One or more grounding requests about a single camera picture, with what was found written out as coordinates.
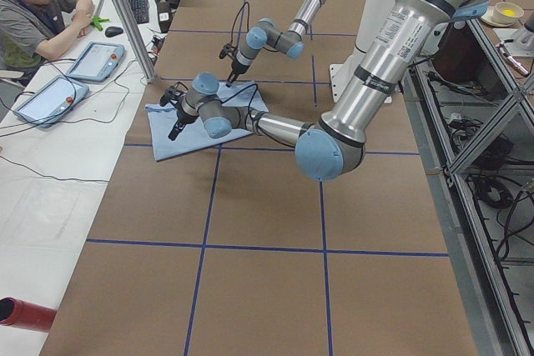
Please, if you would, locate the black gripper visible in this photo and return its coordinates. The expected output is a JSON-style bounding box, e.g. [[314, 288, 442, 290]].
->
[[168, 108, 195, 140], [226, 62, 249, 87]]

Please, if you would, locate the light blue t-shirt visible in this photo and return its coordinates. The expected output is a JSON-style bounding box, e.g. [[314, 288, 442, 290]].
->
[[144, 81, 269, 162]]

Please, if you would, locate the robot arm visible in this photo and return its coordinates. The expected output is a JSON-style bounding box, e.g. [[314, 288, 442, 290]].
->
[[169, 0, 489, 181], [219, 0, 327, 86]]

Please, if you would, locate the far teach pendant tablet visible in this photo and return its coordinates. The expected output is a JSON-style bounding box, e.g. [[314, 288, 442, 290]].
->
[[66, 42, 125, 83]]

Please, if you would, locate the teach pendant tablet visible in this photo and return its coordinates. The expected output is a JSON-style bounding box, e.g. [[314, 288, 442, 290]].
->
[[13, 76, 89, 128], [66, 42, 125, 83]]

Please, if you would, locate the black computer mouse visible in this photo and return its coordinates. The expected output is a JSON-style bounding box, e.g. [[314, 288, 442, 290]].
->
[[104, 26, 123, 38]]

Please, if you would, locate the black keyboard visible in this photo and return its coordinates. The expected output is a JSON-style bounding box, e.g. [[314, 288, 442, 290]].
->
[[128, 0, 149, 24]]

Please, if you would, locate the near teach pendant tablet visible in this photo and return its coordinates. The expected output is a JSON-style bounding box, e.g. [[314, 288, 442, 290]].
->
[[13, 76, 89, 128]]

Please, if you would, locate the brown paper table cover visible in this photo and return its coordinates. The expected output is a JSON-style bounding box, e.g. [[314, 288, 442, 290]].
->
[[39, 0, 514, 356]]

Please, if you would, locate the clear plastic sheet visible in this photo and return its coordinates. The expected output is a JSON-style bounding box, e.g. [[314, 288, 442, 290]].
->
[[1, 181, 87, 250]]

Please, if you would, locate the seated person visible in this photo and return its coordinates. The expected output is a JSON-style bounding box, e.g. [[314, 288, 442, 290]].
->
[[1, 0, 95, 77]]

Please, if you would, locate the red cylinder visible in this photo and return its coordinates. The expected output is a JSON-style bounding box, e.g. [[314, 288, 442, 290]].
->
[[1, 297, 57, 333]]

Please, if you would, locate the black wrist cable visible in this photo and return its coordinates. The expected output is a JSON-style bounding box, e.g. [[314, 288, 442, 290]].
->
[[219, 83, 259, 123], [229, 1, 251, 55]]

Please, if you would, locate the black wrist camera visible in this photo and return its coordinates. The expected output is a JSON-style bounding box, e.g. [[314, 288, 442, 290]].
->
[[159, 86, 185, 108], [219, 43, 238, 60]]

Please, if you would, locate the aluminium frame post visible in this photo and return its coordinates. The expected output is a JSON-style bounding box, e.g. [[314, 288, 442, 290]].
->
[[112, 0, 156, 83]]

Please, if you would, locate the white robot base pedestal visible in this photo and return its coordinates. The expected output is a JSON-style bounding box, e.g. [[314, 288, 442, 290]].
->
[[328, 0, 395, 105]]

